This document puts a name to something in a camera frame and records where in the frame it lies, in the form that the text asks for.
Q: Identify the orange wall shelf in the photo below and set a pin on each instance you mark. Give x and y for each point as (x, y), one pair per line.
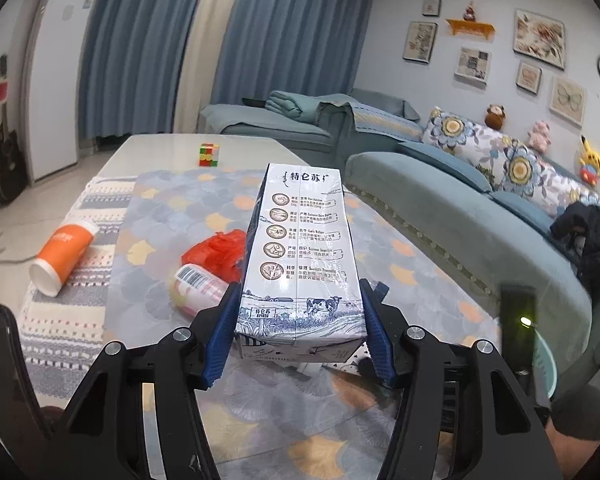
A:
(463, 27)

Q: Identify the white blue milk carton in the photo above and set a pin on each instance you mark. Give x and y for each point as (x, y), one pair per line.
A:
(301, 301)

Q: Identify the brown monkey plush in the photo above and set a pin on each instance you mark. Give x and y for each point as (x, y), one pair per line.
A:
(495, 116)

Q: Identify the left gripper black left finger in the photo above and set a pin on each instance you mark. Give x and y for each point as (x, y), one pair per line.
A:
(101, 434)

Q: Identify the cream sheer curtain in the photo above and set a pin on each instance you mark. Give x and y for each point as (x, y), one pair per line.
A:
(201, 59)

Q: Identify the black acoustic guitar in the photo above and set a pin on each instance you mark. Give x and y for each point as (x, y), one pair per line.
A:
(13, 170)

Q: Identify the butterfly picture frame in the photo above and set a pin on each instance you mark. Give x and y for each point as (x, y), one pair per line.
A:
(568, 101)

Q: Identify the colourful puzzle cube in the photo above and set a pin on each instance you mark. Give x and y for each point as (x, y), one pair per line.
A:
(208, 155)

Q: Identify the small butterfly frame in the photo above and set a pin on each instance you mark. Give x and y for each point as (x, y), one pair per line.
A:
(529, 78)

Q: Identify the newspaper picture frame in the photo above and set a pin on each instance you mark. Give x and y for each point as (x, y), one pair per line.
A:
(473, 65)

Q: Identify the floral cushion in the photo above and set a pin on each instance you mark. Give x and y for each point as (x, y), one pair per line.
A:
(527, 175)
(478, 145)

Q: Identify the blue curtain right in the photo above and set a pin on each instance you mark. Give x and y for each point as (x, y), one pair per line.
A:
(311, 47)

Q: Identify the white refrigerator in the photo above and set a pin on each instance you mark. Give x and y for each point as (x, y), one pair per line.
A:
(50, 88)

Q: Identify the folded teal blanket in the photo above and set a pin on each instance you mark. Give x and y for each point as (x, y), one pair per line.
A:
(292, 105)

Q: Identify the pink plush toy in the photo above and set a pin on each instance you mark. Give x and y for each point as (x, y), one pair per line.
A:
(539, 137)

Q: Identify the blue curtain left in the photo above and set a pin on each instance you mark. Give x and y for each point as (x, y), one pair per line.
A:
(131, 64)

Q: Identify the pink white plastic bottle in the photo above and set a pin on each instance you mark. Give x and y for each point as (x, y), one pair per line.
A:
(194, 289)

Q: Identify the yellow pikachu plush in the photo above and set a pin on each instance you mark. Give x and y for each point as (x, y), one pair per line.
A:
(589, 163)

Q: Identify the tall picture frame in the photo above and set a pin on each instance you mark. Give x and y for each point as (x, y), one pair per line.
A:
(419, 42)

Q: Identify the orange white cup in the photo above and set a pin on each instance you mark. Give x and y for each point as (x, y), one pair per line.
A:
(55, 262)

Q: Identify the teal plastic basket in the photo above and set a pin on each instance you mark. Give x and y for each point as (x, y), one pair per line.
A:
(544, 368)

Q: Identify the blue curtain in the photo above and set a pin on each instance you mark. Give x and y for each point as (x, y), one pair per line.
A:
(131, 64)
(311, 47)

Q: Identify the teal sofa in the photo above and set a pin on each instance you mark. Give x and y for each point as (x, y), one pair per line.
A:
(481, 236)

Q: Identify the flower picture frame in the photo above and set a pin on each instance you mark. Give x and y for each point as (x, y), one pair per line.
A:
(540, 37)

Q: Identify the striped floor rug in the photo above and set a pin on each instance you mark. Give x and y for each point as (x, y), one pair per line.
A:
(61, 336)

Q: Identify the red plastic bag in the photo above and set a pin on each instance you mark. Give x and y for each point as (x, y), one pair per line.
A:
(222, 255)

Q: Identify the black jacket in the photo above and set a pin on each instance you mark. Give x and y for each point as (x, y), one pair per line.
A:
(582, 221)

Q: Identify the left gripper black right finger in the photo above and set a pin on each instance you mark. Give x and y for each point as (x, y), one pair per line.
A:
(468, 392)

